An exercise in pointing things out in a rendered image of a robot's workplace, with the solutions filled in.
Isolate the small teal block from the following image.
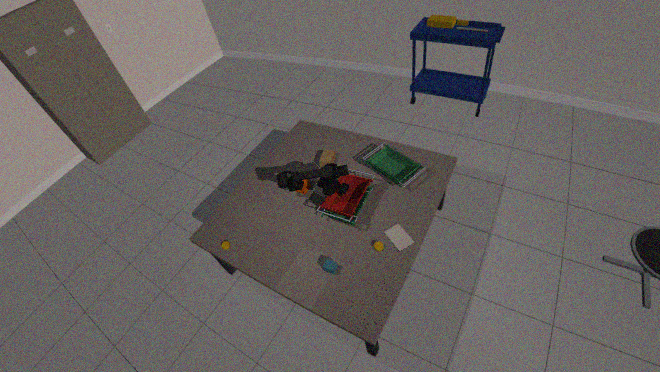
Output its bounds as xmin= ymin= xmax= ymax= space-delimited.
xmin=323 ymin=259 xmax=338 ymax=275

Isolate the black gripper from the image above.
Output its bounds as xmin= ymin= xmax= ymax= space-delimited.
xmin=317 ymin=178 xmax=349 ymax=197

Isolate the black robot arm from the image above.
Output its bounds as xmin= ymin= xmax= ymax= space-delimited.
xmin=277 ymin=163 xmax=349 ymax=196

